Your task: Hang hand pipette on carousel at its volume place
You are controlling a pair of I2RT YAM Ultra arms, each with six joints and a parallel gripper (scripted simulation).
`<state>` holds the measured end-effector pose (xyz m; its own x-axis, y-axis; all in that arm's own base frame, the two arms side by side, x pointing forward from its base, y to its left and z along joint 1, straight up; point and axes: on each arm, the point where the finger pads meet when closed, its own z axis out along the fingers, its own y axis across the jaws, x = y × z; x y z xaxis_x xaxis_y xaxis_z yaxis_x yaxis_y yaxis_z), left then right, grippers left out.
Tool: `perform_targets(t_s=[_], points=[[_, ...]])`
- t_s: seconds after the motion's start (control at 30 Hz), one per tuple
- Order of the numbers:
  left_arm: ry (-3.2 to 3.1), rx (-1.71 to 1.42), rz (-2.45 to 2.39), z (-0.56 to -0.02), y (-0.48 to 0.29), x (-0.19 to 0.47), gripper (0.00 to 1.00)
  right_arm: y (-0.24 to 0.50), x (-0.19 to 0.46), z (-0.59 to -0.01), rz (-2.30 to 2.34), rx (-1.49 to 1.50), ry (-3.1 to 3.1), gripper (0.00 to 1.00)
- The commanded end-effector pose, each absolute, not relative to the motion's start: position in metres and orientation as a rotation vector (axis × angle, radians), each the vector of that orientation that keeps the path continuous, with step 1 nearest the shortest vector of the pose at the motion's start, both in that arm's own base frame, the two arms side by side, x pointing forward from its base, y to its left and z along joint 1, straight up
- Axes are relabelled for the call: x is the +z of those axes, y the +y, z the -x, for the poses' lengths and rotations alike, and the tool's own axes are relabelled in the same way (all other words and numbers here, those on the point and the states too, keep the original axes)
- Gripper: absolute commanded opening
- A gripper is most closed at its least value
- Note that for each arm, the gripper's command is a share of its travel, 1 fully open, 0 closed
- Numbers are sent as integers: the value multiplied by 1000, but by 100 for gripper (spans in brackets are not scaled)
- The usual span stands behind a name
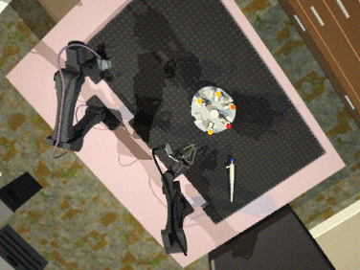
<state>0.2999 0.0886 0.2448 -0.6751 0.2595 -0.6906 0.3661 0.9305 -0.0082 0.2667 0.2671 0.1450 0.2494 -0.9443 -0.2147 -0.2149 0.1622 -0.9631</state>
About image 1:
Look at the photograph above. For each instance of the white pipette with yellow button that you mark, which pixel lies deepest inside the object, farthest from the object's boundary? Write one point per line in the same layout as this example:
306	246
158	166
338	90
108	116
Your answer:
217	94
199	100

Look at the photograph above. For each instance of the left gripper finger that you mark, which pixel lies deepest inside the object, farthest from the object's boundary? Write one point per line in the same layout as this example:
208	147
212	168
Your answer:
115	76
108	47

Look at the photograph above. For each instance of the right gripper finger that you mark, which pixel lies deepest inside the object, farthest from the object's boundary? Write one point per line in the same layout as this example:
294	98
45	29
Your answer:
194	149
182	152

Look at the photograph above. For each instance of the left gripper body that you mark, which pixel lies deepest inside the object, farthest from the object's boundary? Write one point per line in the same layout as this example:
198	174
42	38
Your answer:
98	65

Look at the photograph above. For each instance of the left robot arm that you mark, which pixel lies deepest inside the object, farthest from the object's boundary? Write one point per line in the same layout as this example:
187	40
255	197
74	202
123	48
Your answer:
74	73

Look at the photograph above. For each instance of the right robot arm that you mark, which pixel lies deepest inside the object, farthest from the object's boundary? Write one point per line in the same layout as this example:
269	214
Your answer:
176	214

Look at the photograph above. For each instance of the white pipette with blue push button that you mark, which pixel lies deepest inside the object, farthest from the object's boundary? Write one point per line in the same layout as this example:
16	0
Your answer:
231	176

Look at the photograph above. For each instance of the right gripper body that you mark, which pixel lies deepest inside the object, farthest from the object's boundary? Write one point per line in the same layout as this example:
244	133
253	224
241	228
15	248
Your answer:
177	166

